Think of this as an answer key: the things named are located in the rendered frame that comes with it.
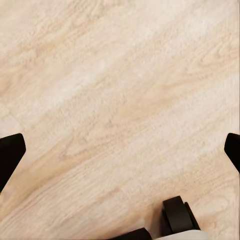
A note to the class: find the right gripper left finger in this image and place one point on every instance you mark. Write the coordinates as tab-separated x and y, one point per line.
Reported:
12	149

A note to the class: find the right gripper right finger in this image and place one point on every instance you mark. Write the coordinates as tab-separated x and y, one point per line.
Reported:
232	149

